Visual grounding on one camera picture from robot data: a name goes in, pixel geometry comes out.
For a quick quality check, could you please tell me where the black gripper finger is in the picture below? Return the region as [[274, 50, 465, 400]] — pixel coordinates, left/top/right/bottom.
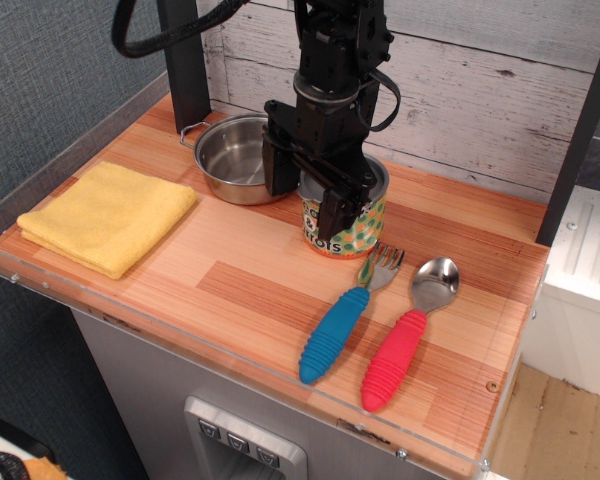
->
[[318, 186, 366, 240], [262, 135, 300, 196]]

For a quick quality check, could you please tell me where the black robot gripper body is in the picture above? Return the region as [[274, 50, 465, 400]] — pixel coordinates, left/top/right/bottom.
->
[[263, 99, 375, 202]]

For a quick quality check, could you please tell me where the peas and carrots toy can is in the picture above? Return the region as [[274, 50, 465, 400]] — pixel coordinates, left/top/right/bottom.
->
[[298, 155, 389, 259]]

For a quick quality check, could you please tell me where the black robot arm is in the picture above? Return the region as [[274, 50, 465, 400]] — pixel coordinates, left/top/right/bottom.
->
[[262, 1, 400, 240]]

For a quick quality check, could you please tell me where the small steel pot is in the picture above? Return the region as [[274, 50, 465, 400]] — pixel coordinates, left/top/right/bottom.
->
[[180, 113, 285, 206]]

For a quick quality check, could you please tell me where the folded yellow cloth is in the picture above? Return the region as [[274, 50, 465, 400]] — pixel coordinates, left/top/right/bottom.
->
[[17, 162, 197, 280]]

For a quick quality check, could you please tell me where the clear acrylic table guard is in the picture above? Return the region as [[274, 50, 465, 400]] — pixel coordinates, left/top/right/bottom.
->
[[0, 99, 548, 479]]

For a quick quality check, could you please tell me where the grey toy fridge cabinet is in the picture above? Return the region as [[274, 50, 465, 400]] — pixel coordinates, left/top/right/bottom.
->
[[74, 311, 485, 479]]

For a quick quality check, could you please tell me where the silver dispenser button panel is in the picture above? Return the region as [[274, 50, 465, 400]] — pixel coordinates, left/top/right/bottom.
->
[[184, 396, 308, 479]]

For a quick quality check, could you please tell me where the white toy sink unit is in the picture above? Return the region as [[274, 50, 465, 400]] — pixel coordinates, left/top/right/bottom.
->
[[521, 186, 600, 395]]

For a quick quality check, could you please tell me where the blue handled toy fork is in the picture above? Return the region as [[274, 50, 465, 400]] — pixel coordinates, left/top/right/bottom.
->
[[299, 242, 406, 384]]

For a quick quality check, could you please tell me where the red handled toy spoon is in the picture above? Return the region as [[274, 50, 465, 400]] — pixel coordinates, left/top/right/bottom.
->
[[361, 257, 460, 412]]

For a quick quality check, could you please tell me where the black left vertical post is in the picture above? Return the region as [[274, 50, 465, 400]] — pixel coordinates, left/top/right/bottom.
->
[[157, 0, 211, 133]]

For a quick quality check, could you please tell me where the black vertical post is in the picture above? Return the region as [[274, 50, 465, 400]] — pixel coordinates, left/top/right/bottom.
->
[[535, 58, 600, 247], [157, 0, 211, 133]]

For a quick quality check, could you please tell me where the black braided cable sleeve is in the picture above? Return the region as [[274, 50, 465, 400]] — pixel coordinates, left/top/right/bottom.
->
[[110, 0, 254, 60]]

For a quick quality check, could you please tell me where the black right vertical post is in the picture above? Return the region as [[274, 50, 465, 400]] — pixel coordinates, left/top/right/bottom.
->
[[535, 58, 600, 247]]

